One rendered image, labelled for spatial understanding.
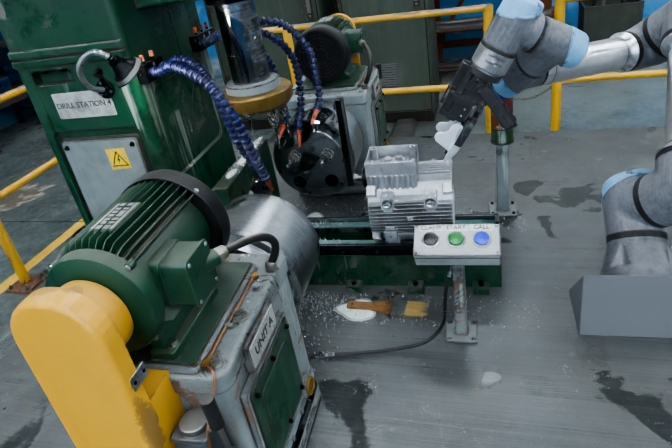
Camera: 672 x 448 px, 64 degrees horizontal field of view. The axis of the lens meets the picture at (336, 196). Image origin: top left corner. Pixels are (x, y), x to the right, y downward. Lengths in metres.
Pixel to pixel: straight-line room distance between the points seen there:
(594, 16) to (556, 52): 4.72
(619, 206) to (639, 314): 0.22
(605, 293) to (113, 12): 1.14
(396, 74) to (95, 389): 3.99
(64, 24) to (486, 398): 1.14
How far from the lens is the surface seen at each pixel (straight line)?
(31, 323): 0.72
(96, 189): 1.43
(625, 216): 1.28
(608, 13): 5.89
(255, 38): 1.27
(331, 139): 1.55
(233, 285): 0.90
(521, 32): 1.12
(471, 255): 1.09
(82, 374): 0.74
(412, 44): 4.43
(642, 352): 1.30
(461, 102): 1.15
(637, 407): 1.19
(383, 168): 1.27
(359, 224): 1.47
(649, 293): 1.26
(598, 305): 1.26
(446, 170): 1.29
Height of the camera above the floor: 1.68
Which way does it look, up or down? 28 degrees down
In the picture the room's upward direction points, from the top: 10 degrees counter-clockwise
